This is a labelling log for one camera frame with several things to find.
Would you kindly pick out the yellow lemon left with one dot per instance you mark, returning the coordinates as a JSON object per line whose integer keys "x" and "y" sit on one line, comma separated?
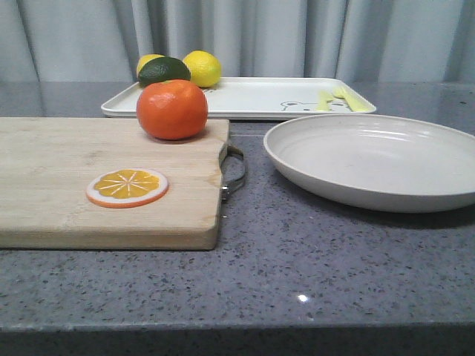
{"x": 145, "y": 59}

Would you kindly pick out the beige round plate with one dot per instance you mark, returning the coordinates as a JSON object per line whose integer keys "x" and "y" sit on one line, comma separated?
{"x": 382, "y": 163}

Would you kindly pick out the wooden cutting board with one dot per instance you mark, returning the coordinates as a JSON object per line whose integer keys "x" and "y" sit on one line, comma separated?
{"x": 47, "y": 164}

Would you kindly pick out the white bear-print tray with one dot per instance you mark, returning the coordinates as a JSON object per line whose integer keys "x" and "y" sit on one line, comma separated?
{"x": 263, "y": 98}

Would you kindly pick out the yellow plastic knife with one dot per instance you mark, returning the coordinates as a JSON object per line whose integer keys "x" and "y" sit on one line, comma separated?
{"x": 324, "y": 100}

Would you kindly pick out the orange slice toy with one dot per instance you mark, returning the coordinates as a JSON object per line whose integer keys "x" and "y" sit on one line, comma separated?
{"x": 127, "y": 188}

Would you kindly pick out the yellow plastic fork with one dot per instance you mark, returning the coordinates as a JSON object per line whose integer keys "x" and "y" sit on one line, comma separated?
{"x": 355, "y": 104}

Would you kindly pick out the grey curtain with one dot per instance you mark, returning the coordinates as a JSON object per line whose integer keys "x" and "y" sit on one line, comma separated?
{"x": 356, "y": 41}

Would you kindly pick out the orange mandarin fruit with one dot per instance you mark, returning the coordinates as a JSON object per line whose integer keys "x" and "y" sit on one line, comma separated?
{"x": 172, "y": 110}

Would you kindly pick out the yellow lemon right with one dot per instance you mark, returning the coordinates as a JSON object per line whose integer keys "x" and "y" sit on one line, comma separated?
{"x": 205, "y": 68}

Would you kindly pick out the green lime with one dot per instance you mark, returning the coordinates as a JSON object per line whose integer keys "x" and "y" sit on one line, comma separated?
{"x": 163, "y": 69}

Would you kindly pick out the yellow lemon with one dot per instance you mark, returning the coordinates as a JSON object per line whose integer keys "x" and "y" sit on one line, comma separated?
{"x": 205, "y": 68}
{"x": 145, "y": 59}

